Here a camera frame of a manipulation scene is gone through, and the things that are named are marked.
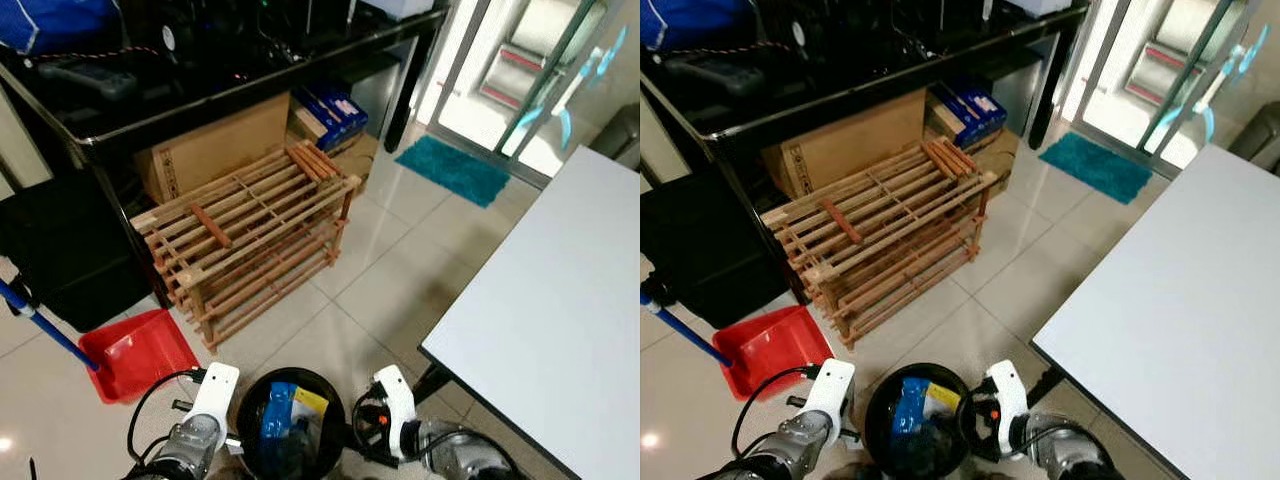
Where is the black round rubbish bin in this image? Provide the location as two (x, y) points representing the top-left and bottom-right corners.
(235, 367), (347, 480)
(863, 362), (976, 480)

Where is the blue plastic trash pack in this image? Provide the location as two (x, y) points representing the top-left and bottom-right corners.
(260, 380), (299, 443)
(892, 377), (931, 436)

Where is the black table leg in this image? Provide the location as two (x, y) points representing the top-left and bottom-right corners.
(1025, 368), (1066, 406)
(408, 362), (453, 406)

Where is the red plastic dustpan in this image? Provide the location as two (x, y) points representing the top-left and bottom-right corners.
(712, 305), (836, 401)
(78, 308), (201, 405)

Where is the black fabric bag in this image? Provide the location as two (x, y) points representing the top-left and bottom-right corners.
(640, 170), (801, 329)
(0, 180), (153, 333)

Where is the wooden slatted shoe rack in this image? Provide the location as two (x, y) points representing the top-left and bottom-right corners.
(130, 140), (363, 353)
(760, 138), (1001, 351)

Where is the small brown cardboard box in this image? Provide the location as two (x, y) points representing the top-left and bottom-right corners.
(925, 98), (1021, 186)
(288, 100), (381, 186)

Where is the teal door mat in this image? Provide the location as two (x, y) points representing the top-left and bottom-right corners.
(394, 135), (512, 209)
(1038, 132), (1154, 205)

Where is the large brown cardboard box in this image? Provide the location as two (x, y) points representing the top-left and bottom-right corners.
(133, 92), (293, 206)
(760, 88), (929, 199)

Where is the blue printed carton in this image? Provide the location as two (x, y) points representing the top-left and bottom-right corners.
(930, 82), (1009, 149)
(292, 85), (369, 151)

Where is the black glossy desk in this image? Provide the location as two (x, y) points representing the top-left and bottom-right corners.
(640, 0), (1091, 301)
(0, 0), (451, 306)

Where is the black handheld device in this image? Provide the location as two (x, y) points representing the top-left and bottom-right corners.
(35, 58), (139, 103)
(660, 55), (766, 99)

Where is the dark grey sofa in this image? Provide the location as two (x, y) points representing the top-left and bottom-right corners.
(1228, 128), (1280, 177)

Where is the white box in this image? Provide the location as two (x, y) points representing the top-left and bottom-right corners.
(358, 0), (438, 21)
(1005, 0), (1086, 19)

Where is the blue fabric bag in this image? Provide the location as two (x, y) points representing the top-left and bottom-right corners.
(0, 0), (123, 54)
(640, 0), (758, 51)

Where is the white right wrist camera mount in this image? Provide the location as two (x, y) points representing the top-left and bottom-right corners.
(985, 360), (1029, 451)
(372, 365), (417, 459)

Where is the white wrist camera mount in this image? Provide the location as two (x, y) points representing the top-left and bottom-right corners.
(188, 362), (241, 446)
(805, 358), (857, 441)
(985, 360), (1029, 451)
(372, 365), (417, 459)

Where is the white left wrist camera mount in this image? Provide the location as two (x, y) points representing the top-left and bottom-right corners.
(805, 358), (857, 441)
(188, 362), (241, 446)

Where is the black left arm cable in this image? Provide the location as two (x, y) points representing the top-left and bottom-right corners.
(733, 365), (823, 456)
(127, 368), (208, 466)

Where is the blue broom handle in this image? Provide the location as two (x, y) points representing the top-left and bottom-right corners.
(0, 278), (101, 373)
(640, 290), (734, 366)

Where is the glass door with metal frame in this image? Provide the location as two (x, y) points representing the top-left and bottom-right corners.
(1065, 0), (1280, 171)
(430, 0), (641, 186)

